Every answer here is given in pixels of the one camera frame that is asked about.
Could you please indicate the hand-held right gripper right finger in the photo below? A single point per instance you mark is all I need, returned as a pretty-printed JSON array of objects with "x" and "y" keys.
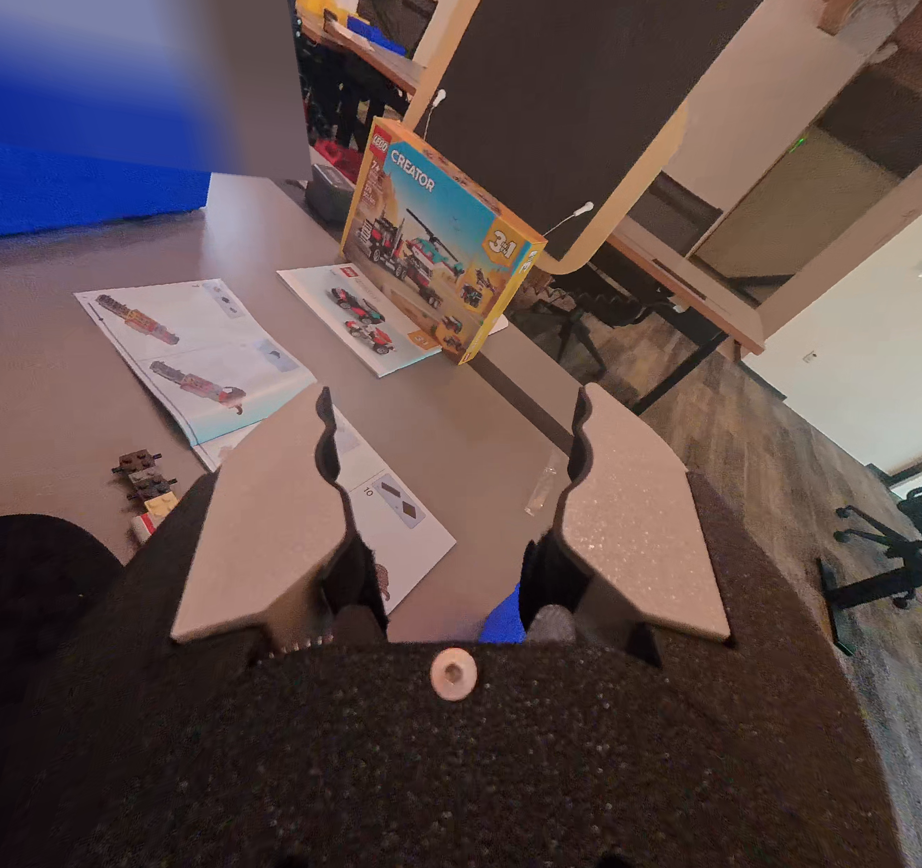
[{"x": 637, "y": 522}]

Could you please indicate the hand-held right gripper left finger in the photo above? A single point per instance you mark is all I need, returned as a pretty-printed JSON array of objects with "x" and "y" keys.
[{"x": 266, "y": 522}]

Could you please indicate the partly built lego truck chassis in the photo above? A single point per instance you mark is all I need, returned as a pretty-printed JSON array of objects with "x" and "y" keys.
[{"x": 155, "y": 493}]

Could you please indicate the open lego instruction booklet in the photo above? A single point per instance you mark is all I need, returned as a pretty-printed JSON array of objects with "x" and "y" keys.
[{"x": 194, "y": 335}]

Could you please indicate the closed lego instruction booklet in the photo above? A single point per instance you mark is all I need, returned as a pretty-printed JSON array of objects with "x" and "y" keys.
[{"x": 338, "y": 313}]

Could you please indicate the yellow lego set box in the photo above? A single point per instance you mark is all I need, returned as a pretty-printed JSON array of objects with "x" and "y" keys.
[{"x": 432, "y": 248}]

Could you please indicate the blue storage bin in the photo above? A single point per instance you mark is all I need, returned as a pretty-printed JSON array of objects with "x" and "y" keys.
[{"x": 376, "y": 32}]

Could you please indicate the clear plastic bag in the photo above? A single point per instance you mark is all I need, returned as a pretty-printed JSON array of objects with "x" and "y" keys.
[{"x": 542, "y": 493}]

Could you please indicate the blue cloth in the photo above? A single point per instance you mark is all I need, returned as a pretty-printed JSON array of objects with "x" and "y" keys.
[{"x": 504, "y": 619}]

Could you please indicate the black office chair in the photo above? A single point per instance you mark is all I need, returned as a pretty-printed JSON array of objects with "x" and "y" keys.
[
  {"x": 576, "y": 313},
  {"x": 871, "y": 565}
]

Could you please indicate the long wooden desk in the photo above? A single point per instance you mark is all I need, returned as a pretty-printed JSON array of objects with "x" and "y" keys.
[{"x": 691, "y": 284}]

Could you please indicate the black box device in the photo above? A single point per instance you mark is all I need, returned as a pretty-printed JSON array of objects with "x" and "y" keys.
[{"x": 328, "y": 187}]

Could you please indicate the dark desk divider panel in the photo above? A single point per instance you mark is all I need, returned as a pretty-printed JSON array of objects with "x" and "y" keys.
[{"x": 576, "y": 75}]

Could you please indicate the wooden desk with clutter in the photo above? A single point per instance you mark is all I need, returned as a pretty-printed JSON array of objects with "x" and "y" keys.
[{"x": 374, "y": 57}]

